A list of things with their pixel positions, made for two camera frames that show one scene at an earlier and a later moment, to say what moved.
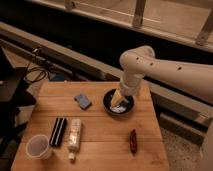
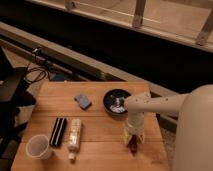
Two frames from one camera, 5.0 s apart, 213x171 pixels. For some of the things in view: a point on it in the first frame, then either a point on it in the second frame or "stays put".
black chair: (16, 95) stays put
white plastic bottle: (75, 127) stays put
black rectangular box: (58, 131) stays put
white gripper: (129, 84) to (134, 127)
